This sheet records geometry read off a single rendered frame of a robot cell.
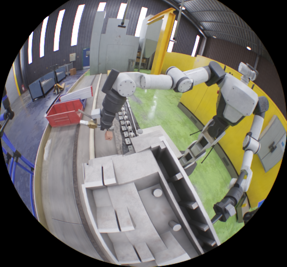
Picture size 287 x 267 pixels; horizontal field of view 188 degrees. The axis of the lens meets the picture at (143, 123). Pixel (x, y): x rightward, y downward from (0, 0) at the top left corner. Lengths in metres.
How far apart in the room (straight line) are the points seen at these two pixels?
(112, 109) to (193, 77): 0.41
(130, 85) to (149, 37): 7.39
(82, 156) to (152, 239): 0.57
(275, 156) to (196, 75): 2.14
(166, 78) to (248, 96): 0.47
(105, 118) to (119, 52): 5.38
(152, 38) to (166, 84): 7.39
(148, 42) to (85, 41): 5.55
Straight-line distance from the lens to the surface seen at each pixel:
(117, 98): 0.33
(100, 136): 0.67
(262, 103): 0.73
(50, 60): 11.06
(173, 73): 0.43
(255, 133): 0.70
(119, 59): 5.67
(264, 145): 2.13
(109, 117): 0.38
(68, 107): 0.95
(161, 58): 3.92
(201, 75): 0.51
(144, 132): 0.63
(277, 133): 2.16
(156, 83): 0.37
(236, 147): 2.35
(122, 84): 0.29
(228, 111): 0.62
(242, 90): 0.58
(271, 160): 2.30
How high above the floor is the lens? 1.27
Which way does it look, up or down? 42 degrees down
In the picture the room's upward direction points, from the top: 14 degrees clockwise
